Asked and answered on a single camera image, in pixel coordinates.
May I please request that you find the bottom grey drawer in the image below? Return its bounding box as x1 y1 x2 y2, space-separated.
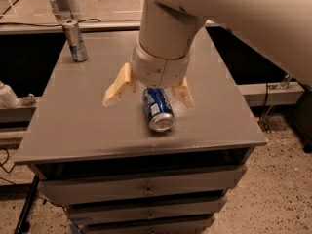
86 214 215 234

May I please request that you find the grey drawer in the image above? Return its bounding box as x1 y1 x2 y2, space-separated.
86 214 215 234
39 165 247 205
67 197 226 225

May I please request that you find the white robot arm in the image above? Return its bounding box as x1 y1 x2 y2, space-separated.
103 0 312 106

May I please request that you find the metal frame post left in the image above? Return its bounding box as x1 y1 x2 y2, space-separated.
49 0 84 22

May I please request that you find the top grey drawer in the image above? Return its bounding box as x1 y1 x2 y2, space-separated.
39 165 247 205

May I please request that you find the silver blue energy drink can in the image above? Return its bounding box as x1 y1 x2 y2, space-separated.
61 19 88 62

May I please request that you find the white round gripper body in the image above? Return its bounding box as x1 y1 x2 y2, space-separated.
131 40 190 88

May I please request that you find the black floor cable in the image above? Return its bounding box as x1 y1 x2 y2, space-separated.
0 147 16 185

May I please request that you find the grey metal rail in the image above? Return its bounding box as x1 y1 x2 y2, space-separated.
0 20 142 36

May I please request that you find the blue pepsi can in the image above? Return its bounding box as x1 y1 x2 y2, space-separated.
142 88 175 132

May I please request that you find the middle grey drawer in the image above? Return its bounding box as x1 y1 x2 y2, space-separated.
67 197 226 225

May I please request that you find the grey drawer cabinet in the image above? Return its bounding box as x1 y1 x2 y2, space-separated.
14 27 268 234

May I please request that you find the black stand leg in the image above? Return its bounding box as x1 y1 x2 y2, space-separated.
14 175 39 234

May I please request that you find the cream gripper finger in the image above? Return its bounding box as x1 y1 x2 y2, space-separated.
102 62 137 107
172 78 194 107

